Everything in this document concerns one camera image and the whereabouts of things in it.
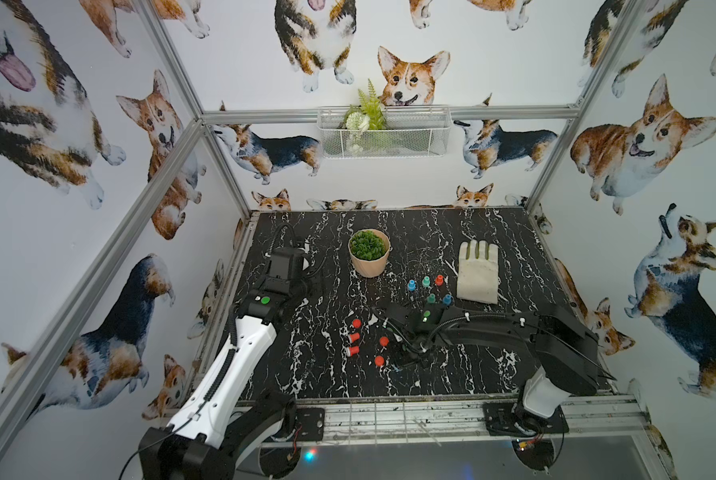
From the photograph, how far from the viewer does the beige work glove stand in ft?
3.24

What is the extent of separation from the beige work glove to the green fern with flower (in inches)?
21.0

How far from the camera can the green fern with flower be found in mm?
811
